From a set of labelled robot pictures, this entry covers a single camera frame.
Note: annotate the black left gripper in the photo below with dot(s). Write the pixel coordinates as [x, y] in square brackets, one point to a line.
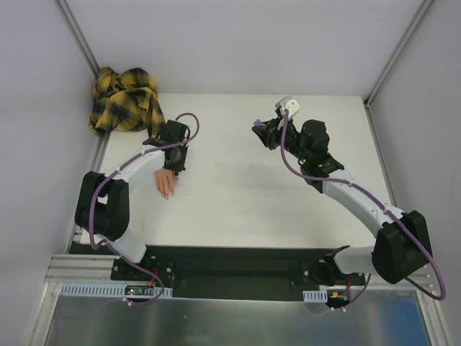
[158, 142]

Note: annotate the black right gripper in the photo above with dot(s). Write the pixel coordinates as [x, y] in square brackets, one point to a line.
[271, 132]

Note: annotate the purple nail polish bottle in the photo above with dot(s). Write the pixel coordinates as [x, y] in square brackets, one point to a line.
[258, 123]

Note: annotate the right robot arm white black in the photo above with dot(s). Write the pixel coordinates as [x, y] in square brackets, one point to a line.
[402, 244]

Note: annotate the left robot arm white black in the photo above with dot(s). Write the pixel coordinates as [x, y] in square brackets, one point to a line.
[103, 207]

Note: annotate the mannequin hand with long nails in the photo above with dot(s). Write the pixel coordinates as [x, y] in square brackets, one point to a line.
[165, 182]

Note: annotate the yellow plaid shirt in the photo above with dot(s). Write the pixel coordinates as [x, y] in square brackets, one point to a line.
[126, 102]

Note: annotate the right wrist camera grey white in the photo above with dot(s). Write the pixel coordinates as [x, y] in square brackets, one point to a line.
[286, 109]

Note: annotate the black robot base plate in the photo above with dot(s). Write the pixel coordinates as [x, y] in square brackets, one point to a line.
[227, 273]

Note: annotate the white slotted cable duct right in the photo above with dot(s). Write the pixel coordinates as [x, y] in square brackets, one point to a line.
[315, 296]

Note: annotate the white slotted cable duct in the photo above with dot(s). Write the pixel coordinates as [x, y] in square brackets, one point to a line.
[315, 296]
[104, 290]

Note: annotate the white slotted cable duct left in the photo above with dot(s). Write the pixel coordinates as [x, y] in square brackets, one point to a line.
[104, 290]

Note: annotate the aluminium corner post left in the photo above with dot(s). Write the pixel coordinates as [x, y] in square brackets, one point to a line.
[78, 35]

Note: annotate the aluminium corner post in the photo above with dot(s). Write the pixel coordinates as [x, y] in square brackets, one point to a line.
[78, 35]
[391, 63]

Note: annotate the aluminium corner post right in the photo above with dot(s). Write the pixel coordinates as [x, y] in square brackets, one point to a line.
[391, 63]

